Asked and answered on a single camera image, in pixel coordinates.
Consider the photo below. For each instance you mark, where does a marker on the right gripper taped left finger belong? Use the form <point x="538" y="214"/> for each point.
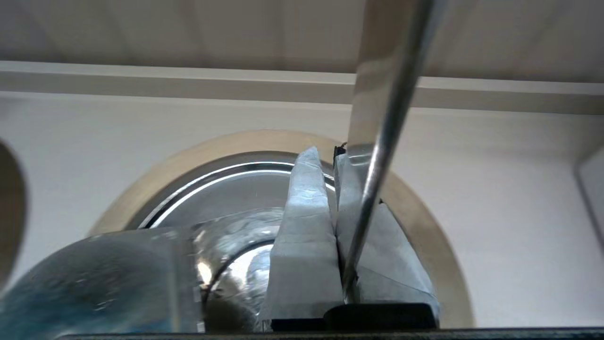
<point x="304" y="245"/>

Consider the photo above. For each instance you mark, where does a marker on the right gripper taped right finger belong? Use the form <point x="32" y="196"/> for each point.
<point x="391" y="264"/>

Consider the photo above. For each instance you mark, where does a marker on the hinged steel lid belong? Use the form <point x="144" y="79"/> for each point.
<point x="94" y="283"/>

